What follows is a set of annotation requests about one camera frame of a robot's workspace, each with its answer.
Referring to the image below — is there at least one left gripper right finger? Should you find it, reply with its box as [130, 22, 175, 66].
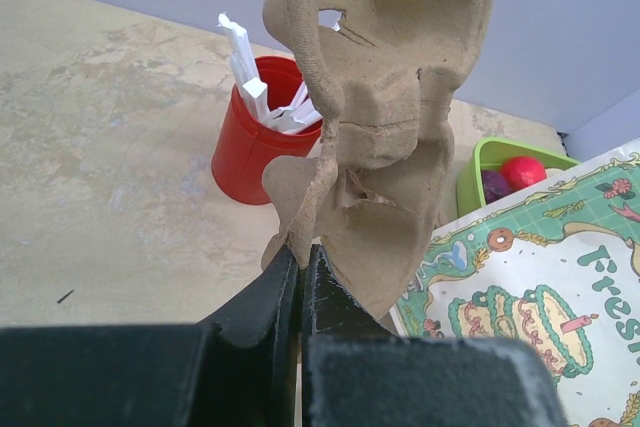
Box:
[301, 245, 567, 427]

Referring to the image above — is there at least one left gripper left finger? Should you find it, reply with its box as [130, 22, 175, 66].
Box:
[1, 248, 299, 426]

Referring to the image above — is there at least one brown cardboard cup carrier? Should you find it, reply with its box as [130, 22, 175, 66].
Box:
[262, 0, 493, 318]

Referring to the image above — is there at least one red ribbed cup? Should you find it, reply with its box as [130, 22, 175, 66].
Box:
[211, 56, 322, 205]

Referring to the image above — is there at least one purple onion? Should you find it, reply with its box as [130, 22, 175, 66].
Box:
[481, 170, 512, 204]

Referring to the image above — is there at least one green plastic bin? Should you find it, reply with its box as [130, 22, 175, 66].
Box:
[456, 137, 579, 217]

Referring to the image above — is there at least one white wrapped straw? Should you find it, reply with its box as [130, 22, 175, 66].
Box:
[264, 82, 322, 135]
[218, 13, 269, 123]

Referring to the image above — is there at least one red apple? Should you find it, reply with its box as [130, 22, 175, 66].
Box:
[500, 156, 547, 191]

